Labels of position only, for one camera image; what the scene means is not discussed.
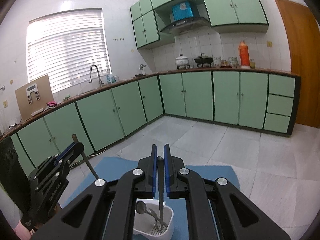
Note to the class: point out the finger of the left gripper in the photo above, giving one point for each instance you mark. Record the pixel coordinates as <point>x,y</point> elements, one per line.
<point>71,153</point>

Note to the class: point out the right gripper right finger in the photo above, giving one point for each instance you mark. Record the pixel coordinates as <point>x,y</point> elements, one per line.
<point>216,209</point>

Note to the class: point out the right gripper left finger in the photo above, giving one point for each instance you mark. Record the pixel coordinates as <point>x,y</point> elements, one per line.
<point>106,209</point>

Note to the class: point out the person's left hand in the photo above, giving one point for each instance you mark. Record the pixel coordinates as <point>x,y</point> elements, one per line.
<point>22,232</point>

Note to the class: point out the blue table cloth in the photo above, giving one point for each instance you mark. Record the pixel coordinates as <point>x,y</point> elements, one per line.
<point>112,168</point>

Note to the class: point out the metal spoon left compartment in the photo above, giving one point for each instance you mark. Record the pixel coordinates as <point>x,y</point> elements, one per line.
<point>141,209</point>

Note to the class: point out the white utensil holder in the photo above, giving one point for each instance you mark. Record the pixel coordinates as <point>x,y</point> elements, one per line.
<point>144,225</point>

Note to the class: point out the pink cloth on counter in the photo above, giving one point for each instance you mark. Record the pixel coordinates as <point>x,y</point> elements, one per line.
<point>52,104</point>

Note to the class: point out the cardboard box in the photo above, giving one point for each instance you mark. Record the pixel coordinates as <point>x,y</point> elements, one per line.
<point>33,97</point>

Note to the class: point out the window blinds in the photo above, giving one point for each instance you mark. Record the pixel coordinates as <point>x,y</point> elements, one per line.
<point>70,47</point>

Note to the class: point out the small figurine on counter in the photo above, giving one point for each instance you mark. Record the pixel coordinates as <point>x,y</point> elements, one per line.
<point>141,71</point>

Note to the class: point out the lower green cabinets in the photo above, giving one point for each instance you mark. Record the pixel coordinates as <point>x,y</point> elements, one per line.
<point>251,99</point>

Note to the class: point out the green cabinets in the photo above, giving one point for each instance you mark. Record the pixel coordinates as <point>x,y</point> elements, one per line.
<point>149,17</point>
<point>251,99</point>

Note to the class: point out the white cooking pot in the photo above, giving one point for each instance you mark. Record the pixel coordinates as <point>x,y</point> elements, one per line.
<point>182,62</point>

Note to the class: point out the patterned ceramic jar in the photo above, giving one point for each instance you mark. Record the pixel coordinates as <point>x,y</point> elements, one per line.
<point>217,61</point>

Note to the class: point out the black wok with lid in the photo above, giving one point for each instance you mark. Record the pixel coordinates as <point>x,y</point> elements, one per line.
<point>203,61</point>

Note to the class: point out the orange thermos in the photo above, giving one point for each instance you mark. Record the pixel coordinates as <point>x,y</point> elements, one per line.
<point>244,54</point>

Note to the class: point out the blue box above hood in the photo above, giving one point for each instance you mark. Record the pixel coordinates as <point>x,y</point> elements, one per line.
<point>183,10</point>

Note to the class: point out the black range hood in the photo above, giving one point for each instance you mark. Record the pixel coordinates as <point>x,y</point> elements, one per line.
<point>185,25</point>

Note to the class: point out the wooden door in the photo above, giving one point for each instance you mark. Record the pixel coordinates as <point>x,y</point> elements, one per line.
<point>303,37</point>

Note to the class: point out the upper green cabinets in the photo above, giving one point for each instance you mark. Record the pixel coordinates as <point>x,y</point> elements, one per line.
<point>149,17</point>

